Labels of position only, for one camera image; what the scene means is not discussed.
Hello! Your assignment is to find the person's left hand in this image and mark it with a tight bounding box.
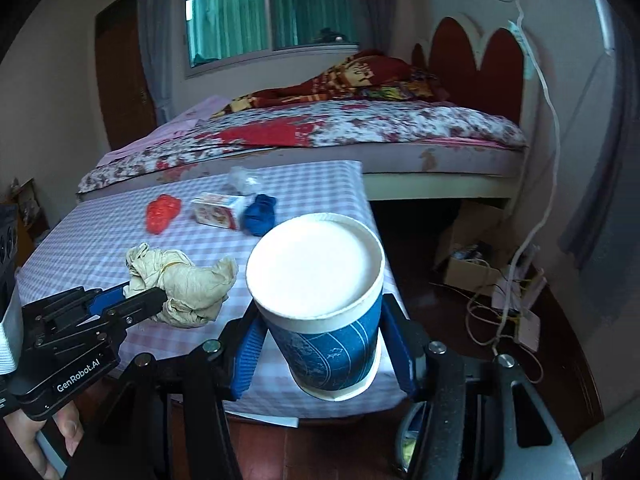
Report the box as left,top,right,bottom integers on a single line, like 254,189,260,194
1,402,84,480

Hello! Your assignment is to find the red scalloped headboard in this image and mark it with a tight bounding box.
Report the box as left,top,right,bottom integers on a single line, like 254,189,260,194
411,15,532,202

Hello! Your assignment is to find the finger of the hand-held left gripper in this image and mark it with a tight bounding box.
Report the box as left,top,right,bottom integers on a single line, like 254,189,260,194
22,282,132,328
34,287,169,352

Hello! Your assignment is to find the brown wooden door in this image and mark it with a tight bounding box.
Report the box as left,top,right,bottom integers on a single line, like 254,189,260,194
94,0,159,152

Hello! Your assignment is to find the large sliding window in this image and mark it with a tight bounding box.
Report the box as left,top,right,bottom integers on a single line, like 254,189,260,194
177,0,362,79

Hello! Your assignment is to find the white cable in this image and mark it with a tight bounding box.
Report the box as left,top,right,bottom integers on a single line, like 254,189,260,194
466,0,564,384

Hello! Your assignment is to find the pink cloth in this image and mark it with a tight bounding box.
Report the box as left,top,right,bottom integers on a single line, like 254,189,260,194
94,94,234,169

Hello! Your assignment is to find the bed with floral cover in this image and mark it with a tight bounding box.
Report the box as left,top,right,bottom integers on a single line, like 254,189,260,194
76,99,531,197

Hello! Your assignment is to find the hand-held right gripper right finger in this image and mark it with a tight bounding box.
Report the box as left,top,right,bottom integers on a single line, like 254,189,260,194
381,295,584,480

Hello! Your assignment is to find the beige cloth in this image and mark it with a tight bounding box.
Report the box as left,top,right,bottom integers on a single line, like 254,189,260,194
124,242,240,329

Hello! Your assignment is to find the grey tied curtain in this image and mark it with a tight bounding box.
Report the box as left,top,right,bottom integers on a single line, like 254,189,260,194
556,0,640,322

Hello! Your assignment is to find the white paper sheet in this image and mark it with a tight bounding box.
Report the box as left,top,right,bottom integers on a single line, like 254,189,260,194
222,407,301,430

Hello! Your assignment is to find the red patterned blanket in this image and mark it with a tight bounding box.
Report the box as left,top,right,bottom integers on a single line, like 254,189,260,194
220,50,447,112

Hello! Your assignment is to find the purple checkered tablecloth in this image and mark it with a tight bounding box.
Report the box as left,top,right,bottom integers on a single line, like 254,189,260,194
15,160,412,422

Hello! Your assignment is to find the small blue plastic cup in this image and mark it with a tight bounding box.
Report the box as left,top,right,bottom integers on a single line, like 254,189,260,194
243,193,278,237

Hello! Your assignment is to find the white router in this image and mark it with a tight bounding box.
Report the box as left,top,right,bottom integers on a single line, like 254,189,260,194
514,245,547,352

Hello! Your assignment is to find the blue patterned paper cup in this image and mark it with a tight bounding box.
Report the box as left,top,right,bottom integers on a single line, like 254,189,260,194
245,213,386,402

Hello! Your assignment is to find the cardboard box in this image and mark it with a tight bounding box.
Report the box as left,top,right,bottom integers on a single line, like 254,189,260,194
434,202,517,299

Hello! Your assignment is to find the bed frame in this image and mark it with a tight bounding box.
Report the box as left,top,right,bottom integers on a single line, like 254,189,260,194
75,142,532,204

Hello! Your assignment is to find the white desk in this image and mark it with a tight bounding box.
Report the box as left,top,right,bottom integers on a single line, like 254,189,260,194
569,404,640,480

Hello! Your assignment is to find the small dark object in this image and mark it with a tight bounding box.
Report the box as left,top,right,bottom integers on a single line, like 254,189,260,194
311,27,352,44

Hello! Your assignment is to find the small red and white carton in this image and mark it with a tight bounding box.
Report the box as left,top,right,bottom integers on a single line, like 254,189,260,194
189,192,247,231

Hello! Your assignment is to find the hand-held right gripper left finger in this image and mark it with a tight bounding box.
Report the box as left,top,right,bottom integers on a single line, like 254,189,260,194
70,306,271,480

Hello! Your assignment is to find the clear plastic bag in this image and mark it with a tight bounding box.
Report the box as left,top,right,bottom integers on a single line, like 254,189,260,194
227,165,264,195

